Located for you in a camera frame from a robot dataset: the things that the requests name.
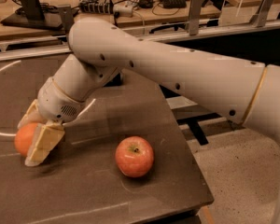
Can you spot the black monitor stand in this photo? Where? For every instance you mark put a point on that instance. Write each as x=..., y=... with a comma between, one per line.
x=33, y=16

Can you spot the metal bracket middle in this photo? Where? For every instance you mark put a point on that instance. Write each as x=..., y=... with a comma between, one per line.
x=194, y=16

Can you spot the red apple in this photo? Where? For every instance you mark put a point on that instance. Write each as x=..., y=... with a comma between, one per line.
x=134, y=156

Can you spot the power strip with cables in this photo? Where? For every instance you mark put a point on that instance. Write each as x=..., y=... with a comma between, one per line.
x=105, y=8

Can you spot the metal bracket right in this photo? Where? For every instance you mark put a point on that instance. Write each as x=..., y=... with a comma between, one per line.
x=260, y=17

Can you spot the metal bracket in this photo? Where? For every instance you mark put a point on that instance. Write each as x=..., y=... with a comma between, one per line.
x=194, y=16
x=260, y=17
x=67, y=18

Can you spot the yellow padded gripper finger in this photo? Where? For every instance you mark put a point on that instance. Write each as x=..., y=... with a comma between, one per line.
x=32, y=115
x=45, y=139

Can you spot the metal bracket left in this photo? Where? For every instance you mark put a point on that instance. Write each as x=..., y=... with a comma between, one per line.
x=67, y=18

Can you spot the grey metal rail beam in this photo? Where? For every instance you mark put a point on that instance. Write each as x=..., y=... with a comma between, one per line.
x=184, y=108

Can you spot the orange fruit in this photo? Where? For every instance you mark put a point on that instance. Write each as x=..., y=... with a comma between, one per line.
x=24, y=138

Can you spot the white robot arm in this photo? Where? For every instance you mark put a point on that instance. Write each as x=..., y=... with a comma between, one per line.
x=244, y=92

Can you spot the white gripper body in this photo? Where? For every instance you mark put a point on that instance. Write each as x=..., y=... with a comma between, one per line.
x=56, y=103

